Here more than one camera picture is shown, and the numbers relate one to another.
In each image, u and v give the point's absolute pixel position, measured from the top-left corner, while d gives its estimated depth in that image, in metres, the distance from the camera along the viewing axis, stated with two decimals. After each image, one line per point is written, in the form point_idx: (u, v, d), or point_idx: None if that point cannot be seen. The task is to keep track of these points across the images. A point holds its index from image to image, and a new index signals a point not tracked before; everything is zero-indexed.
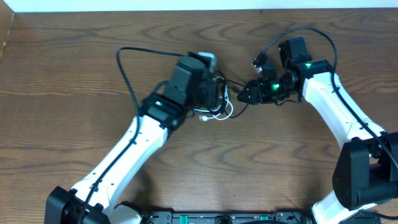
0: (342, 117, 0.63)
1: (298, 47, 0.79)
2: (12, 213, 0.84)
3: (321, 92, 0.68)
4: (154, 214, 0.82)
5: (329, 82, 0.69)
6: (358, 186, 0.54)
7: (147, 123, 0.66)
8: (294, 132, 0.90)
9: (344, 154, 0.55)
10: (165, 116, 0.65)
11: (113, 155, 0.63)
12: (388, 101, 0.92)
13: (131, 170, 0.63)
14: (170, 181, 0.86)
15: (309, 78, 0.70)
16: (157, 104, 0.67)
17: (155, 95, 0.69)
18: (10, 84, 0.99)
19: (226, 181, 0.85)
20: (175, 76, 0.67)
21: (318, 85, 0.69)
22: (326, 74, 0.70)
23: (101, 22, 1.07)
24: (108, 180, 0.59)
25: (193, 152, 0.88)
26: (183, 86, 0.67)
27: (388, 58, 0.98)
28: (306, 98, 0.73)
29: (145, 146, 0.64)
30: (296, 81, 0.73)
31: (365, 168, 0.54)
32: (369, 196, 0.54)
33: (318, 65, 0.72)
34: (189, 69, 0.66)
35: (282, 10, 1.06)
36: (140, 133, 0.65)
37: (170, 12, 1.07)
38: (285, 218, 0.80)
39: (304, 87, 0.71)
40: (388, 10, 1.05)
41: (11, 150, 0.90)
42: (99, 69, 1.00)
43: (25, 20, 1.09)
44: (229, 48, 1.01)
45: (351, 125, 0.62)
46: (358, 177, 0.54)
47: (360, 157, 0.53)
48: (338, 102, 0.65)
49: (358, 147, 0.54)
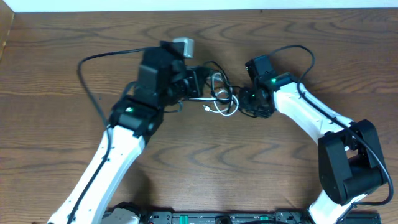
0: (312, 118, 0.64)
1: (264, 63, 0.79)
2: (13, 213, 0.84)
3: (289, 101, 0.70)
4: (154, 214, 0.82)
5: (295, 90, 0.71)
6: (342, 178, 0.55)
7: (119, 137, 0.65)
8: (293, 132, 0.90)
9: (319, 149, 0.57)
10: (138, 122, 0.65)
11: (87, 177, 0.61)
12: (388, 101, 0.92)
13: (110, 188, 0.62)
14: (169, 181, 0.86)
15: (276, 91, 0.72)
16: (127, 110, 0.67)
17: (125, 101, 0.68)
18: (10, 84, 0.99)
19: (226, 180, 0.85)
20: (142, 76, 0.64)
21: (286, 94, 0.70)
22: (292, 84, 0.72)
23: (100, 22, 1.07)
24: (86, 205, 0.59)
25: (192, 152, 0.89)
26: (152, 86, 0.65)
27: (388, 58, 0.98)
28: (280, 109, 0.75)
29: (120, 160, 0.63)
30: (266, 97, 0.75)
31: (344, 158, 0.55)
32: (355, 186, 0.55)
33: (283, 79, 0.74)
34: (154, 68, 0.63)
35: (282, 10, 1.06)
36: (112, 147, 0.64)
37: (170, 12, 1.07)
38: (285, 218, 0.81)
39: (275, 100, 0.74)
40: (388, 10, 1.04)
41: (11, 150, 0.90)
42: (99, 70, 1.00)
43: (25, 20, 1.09)
44: (229, 47, 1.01)
45: (321, 122, 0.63)
46: (340, 169, 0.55)
47: (337, 148, 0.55)
48: (306, 107, 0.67)
49: (331, 140, 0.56)
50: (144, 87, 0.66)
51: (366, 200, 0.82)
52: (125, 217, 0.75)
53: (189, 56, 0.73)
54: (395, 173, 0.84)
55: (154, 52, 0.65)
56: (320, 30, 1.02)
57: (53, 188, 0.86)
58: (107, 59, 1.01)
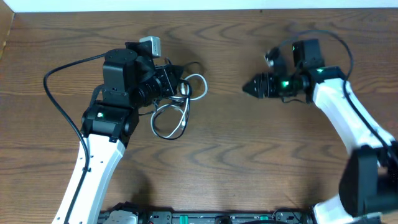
0: (351, 124, 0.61)
1: (313, 48, 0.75)
2: (12, 213, 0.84)
3: (331, 98, 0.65)
4: (154, 214, 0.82)
5: (340, 87, 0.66)
6: (365, 193, 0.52)
7: (96, 144, 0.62)
8: (294, 131, 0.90)
9: (352, 159, 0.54)
10: (112, 126, 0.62)
11: (71, 190, 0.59)
12: (388, 101, 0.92)
13: (98, 195, 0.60)
14: (170, 181, 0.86)
15: (320, 83, 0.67)
16: (99, 115, 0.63)
17: (94, 106, 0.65)
18: (10, 84, 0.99)
19: (226, 181, 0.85)
20: (107, 77, 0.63)
21: (329, 91, 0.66)
22: (337, 80, 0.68)
23: (101, 22, 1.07)
24: (76, 218, 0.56)
25: (193, 152, 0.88)
26: (120, 86, 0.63)
27: (388, 59, 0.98)
28: (316, 102, 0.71)
29: (101, 168, 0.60)
30: (306, 86, 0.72)
31: (374, 175, 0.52)
32: (375, 205, 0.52)
33: (330, 72, 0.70)
34: (119, 65, 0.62)
35: (282, 10, 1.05)
36: (92, 157, 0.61)
37: (170, 11, 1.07)
38: (286, 218, 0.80)
39: (314, 91, 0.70)
40: (388, 10, 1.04)
41: (11, 150, 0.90)
42: (99, 69, 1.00)
43: (25, 20, 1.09)
44: (229, 47, 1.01)
45: (359, 132, 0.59)
46: (366, 183, 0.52)
47: (369, 163, 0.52)
48: (349, 109, 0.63)
49: (365, 152, 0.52)
50: (113, 88, 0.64)
51: None
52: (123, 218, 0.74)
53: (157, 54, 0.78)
54: None
55: (117, 52, 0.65)
56: None
57: (53, 188, 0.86)
58: None
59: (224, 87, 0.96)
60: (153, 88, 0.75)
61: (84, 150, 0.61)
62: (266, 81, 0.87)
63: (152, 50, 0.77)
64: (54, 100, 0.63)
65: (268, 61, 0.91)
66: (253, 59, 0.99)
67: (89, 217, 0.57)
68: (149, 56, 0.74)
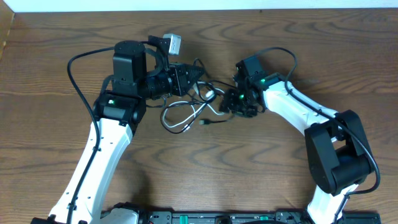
0: (298, 112, 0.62)
1: (254, 63, 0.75)
2: (12, 213, 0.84)
3: (277, 98, 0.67)
4: (154, 214, 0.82)
5: (283, 88, 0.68)
6: (330, 167, 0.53)
7: (106, 127, 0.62)
8: (293, 132, 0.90)
9: (308, 142, 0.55)
10: (122, 112, 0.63)
11: (81, 167, 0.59)
12: (387, 101, 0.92)
13: (106, 175, 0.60)
14: (169, 181, 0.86)
15: (265, 90, 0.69)
16: (110, 102, 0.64)
17: (104, 94, 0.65)
18: (10, 83, 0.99)
19: (226, 181, 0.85)
20: (117, 68, 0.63)
21: (273, 93, 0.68)
22: (280, 83, 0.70)
23: (100, 22, 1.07)
24: (84, 194, 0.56)
25: (193, 152, 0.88)
26: (130, 76, 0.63)
27: (388, 58, 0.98)
28: (270, 109, 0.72)
29: (111, 149, 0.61)
30: (257, 96, 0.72)
31: (332, 149, 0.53)
32: (342, 175, 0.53)
33: (272, 79, 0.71)
34: (129, 56, 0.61)
35: (282, 10, 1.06)
36: (102, 138, 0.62)
37: (170, 12, 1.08)
38: (285, 218, 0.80)
39: (264, 99, 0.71)
40: (387, 10, 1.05)
41: (11, 150, 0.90)
42: (99, 69, 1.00)
43: (25, 20, 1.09)
44: (229, 47, 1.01)
45: (306, 115, 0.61)
46: (328, 159, 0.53)
47: (323, 140, 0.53)
48: (295, 102, 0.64)
49: (317, 132, 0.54)
50: (122, 78, 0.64)
51: (365, 200, 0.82)
52: (124, 214, 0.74)
53: (175, 51, 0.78)
54: (395, 173, 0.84)
55: (125, 43, 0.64)
56: (319, 30, 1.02)
57: (53, 188, 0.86)
58: (107, 59, 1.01)
59: (224, 88, 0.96)
60: (161, 86, 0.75)
61: (96, 130, 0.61)
62: (227, 96, 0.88)
63: (170, 48, 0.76)
64: (73, 82, 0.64)
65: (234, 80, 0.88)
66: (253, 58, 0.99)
67: (96, 194, 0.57)
68: (163, 55, 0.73)
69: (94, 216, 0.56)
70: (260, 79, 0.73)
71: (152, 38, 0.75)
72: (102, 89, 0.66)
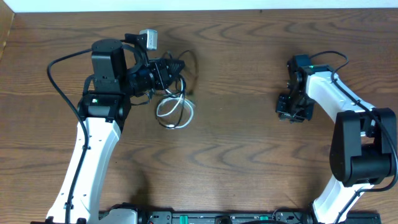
0: (334, 99, 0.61)
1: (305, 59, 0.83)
2: (12, 213, 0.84)
3: (319, 84, 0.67)
4: (154, 214, 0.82)
5: (328, 76, 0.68)
6: (352, 155, 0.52)
7: (93, 124, 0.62)
8: (294, 132, 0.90)
9: (337, 124, 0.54)
10: (107, 109, 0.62)
11: (73, 167, 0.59)
12: (387, 101, 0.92)
13: (99, 172, 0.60)
14: (169, 181, 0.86)
15: (311, 74, 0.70)
16: (94, 101, 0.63)
17: (87, 95, 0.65)
18: (10, 83, 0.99)
19: (225, 180, 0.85)
20: (97, 66, 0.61)
21: (318, 78, 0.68)
22: (327, 72, 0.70)
23: (101, 23, 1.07)
24: (79, 192, 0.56)
25: (192, 152, 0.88)
26: (111, 73, 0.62)
27: (388, 59, 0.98)
28: (309, 94, 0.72)
29: (101, 147, 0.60)
30: (300, 81, 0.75)
31: (359, 138, 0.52)
32: (362, 167, 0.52)
33: (319, 68, 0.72)
34: (107, 53, 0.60)
35: (282, 10, 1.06)
36: (91, 136, 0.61)
37: (170, 12, 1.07)
38: (286, 218, 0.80)
39: (307, 84, 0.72)
40: (387, 10, 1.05)
41: (11, 150, 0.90)
42: None
43: (25, 20, 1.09)
44: (229, 47, 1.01)
45: (343, 102, 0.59)
46: (352, 146, 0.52)
47: (354, 126, 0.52)
48: (335, 90, 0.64)
49: (350, 116, 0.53)
50: (103, 76, 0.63)
51: (366, 200, 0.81)
52: (123, 213, 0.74)
53: (152, 47, 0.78)
54: None
55: (102, 42, 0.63)
56: (319, 30, 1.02)
57: (53, 188, 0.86)
58: None
59: (224, 88, 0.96)
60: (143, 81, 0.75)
61: (83, 130, 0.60)
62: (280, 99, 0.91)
63: (148, 43, 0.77)
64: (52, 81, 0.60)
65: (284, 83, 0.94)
66: (254, 59, 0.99)
67: (92, 191, 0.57)
68: (142, 50, 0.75)
69: (92, 213, 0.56)
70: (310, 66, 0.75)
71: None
72: (84, 90, 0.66)
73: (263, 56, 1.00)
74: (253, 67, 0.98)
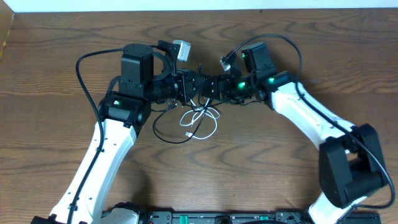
0: (312, 122, 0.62)
1: (262, 55, 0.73)
2: (12, 213, 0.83)
3: (288, 102, 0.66)
4: (154, 214, 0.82)
5: (294, 90, 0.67)
6: (344, 183, 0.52)
7: (111, 127, 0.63)
8: (293, 132, 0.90)
9: (321, 155, 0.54)
10: (127, 113, 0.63)
11: (84, 167, 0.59)
12: (387, 101, 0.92)
13: (108, 177, 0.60)
14: (170, 182, 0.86)
15: (274, 91, 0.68)
16: (115, 103, 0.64)
17: (110, 95, 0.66)
18: (10, 83, 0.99)
19: (226, 180, 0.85)
20: (125, 68, 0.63)
21: (284, 96, 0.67)
22: (291, 84, 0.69)
23: (101, 22, 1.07)
24: (86, 195, 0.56)
25: (193, 152, 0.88)
26: (137, 77, 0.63)
27: (388, 58, 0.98)
28: (277, 110, 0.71)
29: (114, 150, 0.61)
30: (264, 96, 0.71)
31: (346, 165, 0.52)
32: (356, 191, 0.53)
33: (281, 78, 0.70)
34: (137, 58, 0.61)
35: (282, 10, 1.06)
36: (106, 139, 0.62)
37: (170, 12, 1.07)
38: (286, 218, 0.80)
39: (272, 101, 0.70)
40: (387, 10, 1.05)
41: (11, 150, 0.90)
42: (99, 70, 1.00)
43: (25, 20, 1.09)
44: (229, 47, 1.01)
45: (321, 126, 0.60)
46: (342, 175, 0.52)
47: (338, 155, 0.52)
48: (306, 111, 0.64)
49: (333, 147, 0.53)
50: (129, 79, 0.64)
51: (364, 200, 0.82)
52: (124, 215, 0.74)
53: (181, 58, 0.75)
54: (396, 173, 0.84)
55: (135, 45, 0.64)
56: (319, 30, 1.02)
57: (53, 188, 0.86)
58: (107, 59, 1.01)
59: None
60: (168, 91, 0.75)
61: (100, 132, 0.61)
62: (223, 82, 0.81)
63: (179, 54, 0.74)
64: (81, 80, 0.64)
65: (224, 65, 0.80)
66: None
67: (98, 195, 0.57)
68: (171, 60, 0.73)
69: (95, 217, 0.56)
70: (268, 76, 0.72)
71: (163, 42, 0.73)
72: (108, 91, 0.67)
73: None
74: None
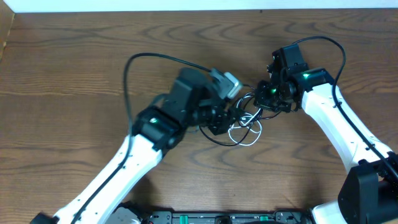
0: (346, 137, 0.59)
1: (295, 55, 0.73)
2: (13, 213, 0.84)
3: (322, 107, 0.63)
4: (154, 214, 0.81)
5: (330, 95, 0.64)
6: (367, 210, 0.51)
7: (138, 145, 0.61)
8: (293, 132, 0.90)
9: (351, 178, 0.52)
10: (160, 135, 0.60)
11: (101, 178, 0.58)
12: (388, 101, 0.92)
13: (120, 196, 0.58)
14: (170, 181, 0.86)
15: (308, 91, 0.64)
16: (152, 121, 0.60)
17: (150, 110, 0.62)
18: (10, 84, 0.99)
19: (226, 180, 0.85)
20: (175, 90, 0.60)
21: (317, 97, 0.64)
22: (326, 86, 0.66)
23: (101, 22, 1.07)
24: (92, 208, 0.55)
25: (193, 152, 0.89)
26: (183, 101, 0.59)
27: (388, 58, 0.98)
28: (305, 111, 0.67)
29: (135, 171, 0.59)
30: (293, 91, 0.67)
31: (375, 193, 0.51)
32: (377, 217, 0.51)
33: (316, 75, 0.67)
34: (189, 84, 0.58)
35: (282, 10, 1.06)
36: (130, 156, 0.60)
37: (170, 12, 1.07)
38: (285, 218, 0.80)
39: (303, 99, 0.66)
40: (387, 10, 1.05)
41: (12, 150, 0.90)
42: (99, 70, 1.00)
43: (26, 21, 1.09)
44: (230, 47, 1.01)
45: (356, 145, 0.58)
46: (368, 201, 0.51)
47: (369, 182, 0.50)
48: (342, 121, 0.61)
49: (363, 171, 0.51)
50: (174, 101, 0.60)
51: None
52: (127, 219, 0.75)
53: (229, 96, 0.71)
54: None
55: (189, 70, 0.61)
56: (319, 30, 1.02)
57: (53, 188, 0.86)
58: (107, 59, 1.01)
59: None
60: (206, 116, 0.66)
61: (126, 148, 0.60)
62: (259, 88, 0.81)
63: (228, 91, 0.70)
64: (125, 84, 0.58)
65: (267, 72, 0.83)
66: (254, 59, 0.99)
67: (104, 212, 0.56)
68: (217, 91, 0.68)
69: None
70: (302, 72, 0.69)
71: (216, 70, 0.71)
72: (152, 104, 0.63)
73: (263, 56, 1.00)
74: (254, 67, 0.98)
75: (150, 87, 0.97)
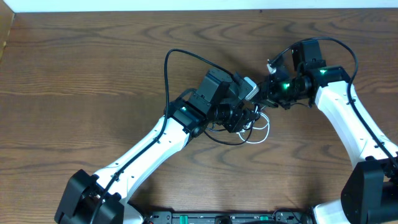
0: (357, 134, 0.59)
1: (313, 51, 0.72)
2: (12, 213, 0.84)
3: (335, 103, 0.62)
4: (154, 214, 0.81)
5: (344, 92, 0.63)
6: (369, 206, 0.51)
7: (173, 125, 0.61)
8: (294, 132, 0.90)
9: (356, 173, 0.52)
10: (188, 121, 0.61)
11: (138, 147, 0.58)
12: (387, 101, 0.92)
13: (152, 167, 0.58)
14: (170, 181, 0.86)
15: (323, 87, 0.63)
16: (183, 109, 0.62)
17: (180, 100, 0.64)
18: (10, 84, 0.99)
19: (226, 180, 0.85)
20: (203, 85, 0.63)
21: (332, 93, 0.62)
22: (342, 83, 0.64)
23: (101, 22, 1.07)
24: (130, 171, 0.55)
25: (193, 152, 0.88)
26: (210, 95, 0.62)
27: (388, 58, 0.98)
28: (318, 105, 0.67)
29: (168, 147, 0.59)
30: (309, 86, 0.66)
31: (379, 191, 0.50)
32: (378, 215, 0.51)
33: (333, 71, 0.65)
34: (218, 81, 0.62)
35: (282, 10, 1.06)
36: (164, 134, 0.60)
37: (170, 12, 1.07)
38: (285, 218, 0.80)
39: (317, 94, 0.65)
40: (387, 10, 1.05)
41: (11, 150, 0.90)
42: (99, 70, 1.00)
43: (25, 20, 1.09)
44: (230, 47, 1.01)
45: (365, 141, 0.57)
46: (372, 199, 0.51)
47: (374, 178, 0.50)
48: (354, 117, 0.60)
49: (369, 167, 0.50)
50: (202, 95, 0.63)
51: None
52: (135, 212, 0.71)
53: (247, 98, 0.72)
54: None
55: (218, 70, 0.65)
56: (319, 30, 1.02)
57: (52, 188, 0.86)
58: (107, 59, 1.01)
59: None
60: (224, 115, 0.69)
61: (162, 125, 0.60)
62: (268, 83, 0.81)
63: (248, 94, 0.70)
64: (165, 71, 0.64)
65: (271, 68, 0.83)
66: (254, 58, 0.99)
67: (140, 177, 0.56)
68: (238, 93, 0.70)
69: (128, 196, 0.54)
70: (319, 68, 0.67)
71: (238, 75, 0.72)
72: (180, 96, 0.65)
73: (263, 56, 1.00)
74: (254, 66, 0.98)
75: (150, 87, 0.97)
